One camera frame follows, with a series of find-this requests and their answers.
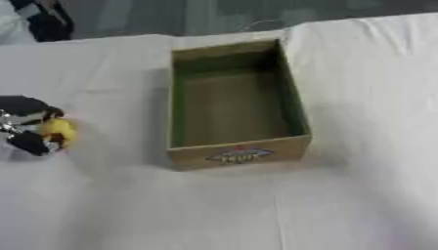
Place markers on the yellow toy fruit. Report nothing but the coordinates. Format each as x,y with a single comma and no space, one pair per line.
59,129

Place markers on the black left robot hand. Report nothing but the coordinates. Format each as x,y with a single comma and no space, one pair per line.
23,107

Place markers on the tan cardboard box green inside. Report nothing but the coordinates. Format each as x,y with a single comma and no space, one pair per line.
235,107

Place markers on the person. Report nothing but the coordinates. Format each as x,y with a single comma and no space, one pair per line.
34,19

